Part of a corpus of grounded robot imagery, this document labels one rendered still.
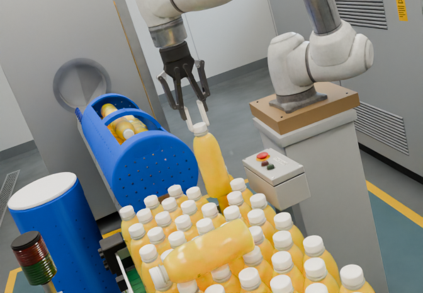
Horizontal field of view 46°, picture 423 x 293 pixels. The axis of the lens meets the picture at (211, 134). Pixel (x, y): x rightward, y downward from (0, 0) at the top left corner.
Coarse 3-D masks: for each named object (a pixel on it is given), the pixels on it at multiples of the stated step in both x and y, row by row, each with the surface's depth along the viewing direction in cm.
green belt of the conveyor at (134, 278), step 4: (128, 272) 148; (132, 272) 147; (136, 272) 147; (128, 276) 146; (132, 276) 146; (136, 276) 145; (132, 280) 144; (136, 280) 143; (140, 280) 142; (132, 284) 142; (136, 284) 141; (140, 284) 140; (132, 288) 140; (136, 288) 139; (140, 288) 139; (144, 288) 138; (136, 292) 137; (140, 292) 137; (144, 292) 136
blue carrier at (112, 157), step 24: (120, 96) 230; (96, 120) 201; (144, 120) 230; (96, 144) 186; (144, 144) 154; (168, 144) 157; (120, 168) 153; (144, 168) 156; (168, 168) 159; (192, 168) 161; (120, 192) 155; (144, 192) 158
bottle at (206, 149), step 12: (204, 132) 133; (204, 144) 133; (216, 144) 134; (204, 156) 133; (216, 156) 134; (204, 168) 135; (216, 168) 135; (204, 180) 138; (216, 180) 136; (228, 180) 138; (216, 192) 137; (228, 192) 138
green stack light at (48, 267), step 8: (48, 256) 106; (40, 264) 104; (48, 264) 105; (24, 272) 104; (32, 272) 104; (40, 272) 104; (48, 272) 105; (56, 272) 107; (32, 280) 104; (40, 280) 104
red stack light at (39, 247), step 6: (42, 240) 105; (30, 246) 102; (36, 246) 103; (42, 246) 104; (18, 252) 102; (24, 252) 102; (30, 252) 102; (36, 252) 103; (42, 252) 104; (18, 258) 103; (24, 258) 103; (30, 258) 103; (36, 258) 103; (42, 258) 104; (24, 264) 103; (30, 264) 103
